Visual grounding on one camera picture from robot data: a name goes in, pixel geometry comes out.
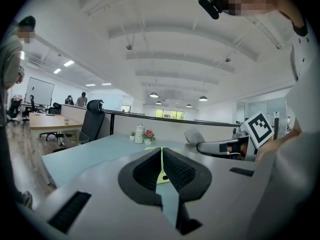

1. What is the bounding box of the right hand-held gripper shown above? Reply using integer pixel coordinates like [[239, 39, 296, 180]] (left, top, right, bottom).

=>
[[196, 110, 275, 162]]

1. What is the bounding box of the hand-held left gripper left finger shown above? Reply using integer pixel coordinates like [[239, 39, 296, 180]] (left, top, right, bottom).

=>
[[26, 146, 181, 240]]

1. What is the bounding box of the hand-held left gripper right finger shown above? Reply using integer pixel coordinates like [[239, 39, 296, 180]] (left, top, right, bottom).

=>
[[162, 146, 272, 240]]

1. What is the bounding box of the grey cloth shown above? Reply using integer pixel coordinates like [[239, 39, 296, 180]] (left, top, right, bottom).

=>
[[184, 127, 206, 150]]

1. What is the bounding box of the green small desk fan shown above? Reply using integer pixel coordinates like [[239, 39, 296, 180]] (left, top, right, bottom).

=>
[[144, 146, 185, 185]]

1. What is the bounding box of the person's right forearm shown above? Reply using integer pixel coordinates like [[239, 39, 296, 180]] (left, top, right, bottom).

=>
[[254, 118, 302, 162]]

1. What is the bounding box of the light wooden desk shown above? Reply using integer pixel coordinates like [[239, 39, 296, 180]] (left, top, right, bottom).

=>
[[29, 112, 83, 145]]

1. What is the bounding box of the pink flower pot plant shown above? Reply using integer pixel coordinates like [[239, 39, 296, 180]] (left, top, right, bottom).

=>
[[142, 129, 156, 146]]

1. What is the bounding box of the white patterned bottle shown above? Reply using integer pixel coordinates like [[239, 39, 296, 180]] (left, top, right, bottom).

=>
[[134, 122, 145, 144]]

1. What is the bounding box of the window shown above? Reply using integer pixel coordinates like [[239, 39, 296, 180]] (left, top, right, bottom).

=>
[[154, 108, 185, 121]]

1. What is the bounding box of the black office chair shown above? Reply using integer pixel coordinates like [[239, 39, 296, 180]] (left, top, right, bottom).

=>
[[52, 99, 106, 154]]

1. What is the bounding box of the clear storage box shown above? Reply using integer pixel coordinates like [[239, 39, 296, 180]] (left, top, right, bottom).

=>
[[62, 130, 90, 150]]

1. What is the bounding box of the white star-print shirt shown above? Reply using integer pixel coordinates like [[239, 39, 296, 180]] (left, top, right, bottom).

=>
[[284, 16, 320, 145]]

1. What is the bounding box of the whiteboard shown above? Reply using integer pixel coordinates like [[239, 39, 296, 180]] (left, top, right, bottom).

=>
[[24, 77, 55, 107]]

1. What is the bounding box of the black head-worn camera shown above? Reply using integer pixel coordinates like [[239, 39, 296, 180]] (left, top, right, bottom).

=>
[[197, 0, 223, 20]]

